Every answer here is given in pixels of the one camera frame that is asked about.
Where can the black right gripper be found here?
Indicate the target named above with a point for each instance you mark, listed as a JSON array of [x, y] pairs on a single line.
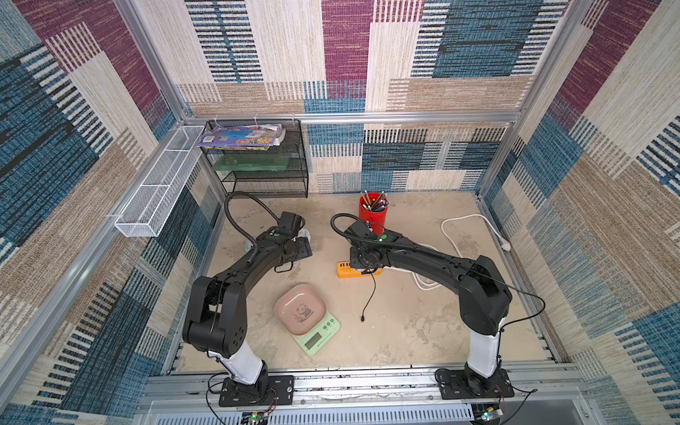
[[359, 259]]

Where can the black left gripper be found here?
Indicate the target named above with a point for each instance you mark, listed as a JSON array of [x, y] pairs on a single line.
[[305, 247]]

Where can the orange power strip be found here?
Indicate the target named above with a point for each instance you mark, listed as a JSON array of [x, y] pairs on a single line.
[[344, 270]]

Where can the pink panda scale bowl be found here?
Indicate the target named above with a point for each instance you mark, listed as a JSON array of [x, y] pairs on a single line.
[[300, 309]]

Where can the green electronic kitchen scale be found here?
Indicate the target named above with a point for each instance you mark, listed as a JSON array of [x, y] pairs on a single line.
[[319, 335]]

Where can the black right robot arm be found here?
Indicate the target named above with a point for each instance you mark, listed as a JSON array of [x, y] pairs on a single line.
[[484, 297]]

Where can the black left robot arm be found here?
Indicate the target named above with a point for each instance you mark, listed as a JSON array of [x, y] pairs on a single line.
[[216, 319]]

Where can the red pencil cup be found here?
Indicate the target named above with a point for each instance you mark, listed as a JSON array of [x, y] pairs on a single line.
[[375, 220]]

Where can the pencils in cup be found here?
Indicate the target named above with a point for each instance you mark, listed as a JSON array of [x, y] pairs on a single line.
[[374, 202]]

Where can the green folder in shelf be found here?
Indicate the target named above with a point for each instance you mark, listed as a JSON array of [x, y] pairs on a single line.
[[252, 163]]

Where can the colourful magazine on shelf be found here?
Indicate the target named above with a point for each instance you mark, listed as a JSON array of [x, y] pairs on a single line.
[[242, 138]]

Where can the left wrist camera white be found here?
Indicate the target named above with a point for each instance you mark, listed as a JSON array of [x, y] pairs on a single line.
[[304, 233]]

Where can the black wire mesh shelf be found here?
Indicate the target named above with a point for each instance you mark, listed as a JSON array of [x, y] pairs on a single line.
[[291, 183]]

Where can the white wire mesh basket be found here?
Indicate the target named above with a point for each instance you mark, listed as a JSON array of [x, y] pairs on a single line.
[[153, 200]]

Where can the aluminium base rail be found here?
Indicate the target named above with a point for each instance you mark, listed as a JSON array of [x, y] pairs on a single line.
[[543, 393]]

